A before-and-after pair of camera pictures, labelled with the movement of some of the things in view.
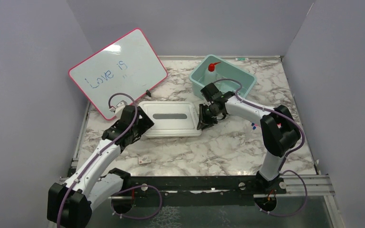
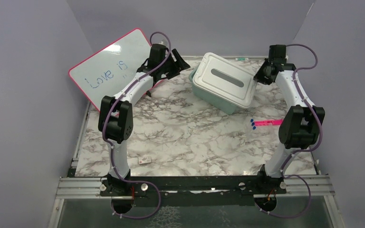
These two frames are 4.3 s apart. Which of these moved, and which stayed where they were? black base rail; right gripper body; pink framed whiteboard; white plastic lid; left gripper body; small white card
Moved: left gripper body; right gripper body; white plastic lid
Stayed: black base rail; small white card; pink framed whiteboard
